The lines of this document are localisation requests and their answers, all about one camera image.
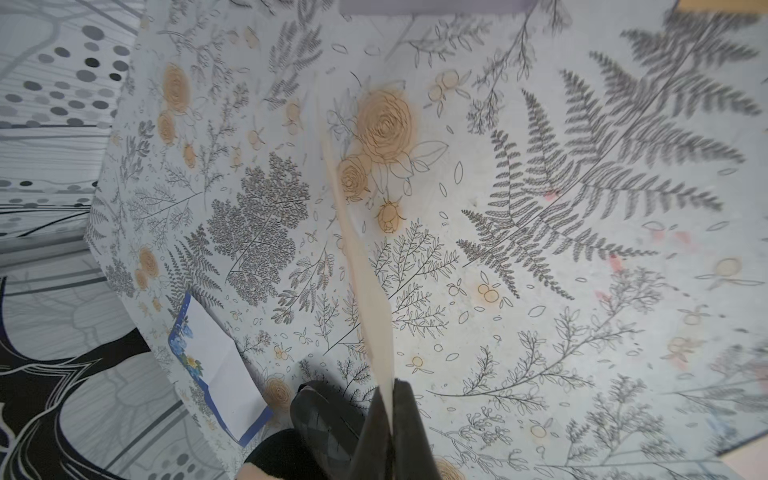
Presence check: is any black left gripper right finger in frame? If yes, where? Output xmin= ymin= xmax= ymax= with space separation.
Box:
xmin=392 ymin=380 xmax=441 ymax=480

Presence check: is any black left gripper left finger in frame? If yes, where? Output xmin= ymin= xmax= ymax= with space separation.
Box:
xmin=347 ymin=389 xmax=393 ymax=480

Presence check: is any lilac grey envelope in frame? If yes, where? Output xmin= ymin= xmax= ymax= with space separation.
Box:
xmin=339 ymin=0 xmax=535 ymax=16

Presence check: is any yellow kraft envelope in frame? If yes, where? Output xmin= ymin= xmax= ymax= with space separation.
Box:
xmin=675 ymin=0 xmax=768 ymax=15

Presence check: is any pink envelope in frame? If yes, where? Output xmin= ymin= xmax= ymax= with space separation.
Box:
xmin=718 ymin=432 xmax=768 ymax=480

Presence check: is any pink plush doll toy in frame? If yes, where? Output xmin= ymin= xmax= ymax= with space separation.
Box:
xmin=235 ymin=463 xmax=282 ymax=480

